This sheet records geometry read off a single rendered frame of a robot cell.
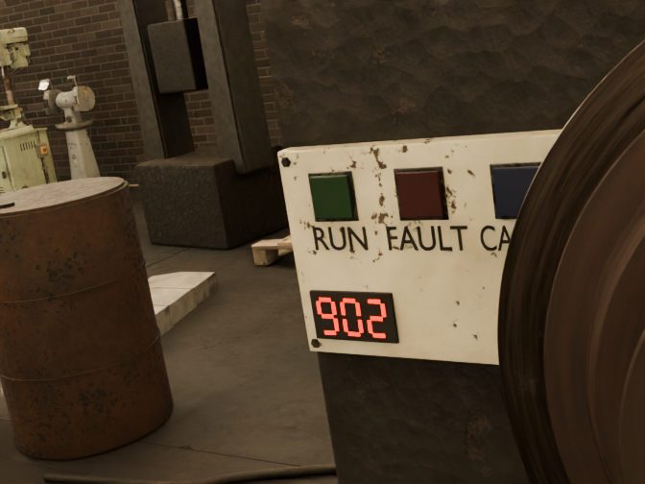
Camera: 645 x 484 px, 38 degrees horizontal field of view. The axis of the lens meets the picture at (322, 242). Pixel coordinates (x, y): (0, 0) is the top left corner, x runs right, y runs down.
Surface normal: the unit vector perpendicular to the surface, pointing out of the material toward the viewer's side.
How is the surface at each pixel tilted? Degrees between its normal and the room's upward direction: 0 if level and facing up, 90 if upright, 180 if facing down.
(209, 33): 90
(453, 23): 90
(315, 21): 90
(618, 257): 64
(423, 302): 90
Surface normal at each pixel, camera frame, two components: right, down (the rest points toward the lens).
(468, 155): -0.51, 0.28
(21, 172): 0.84, 0.00
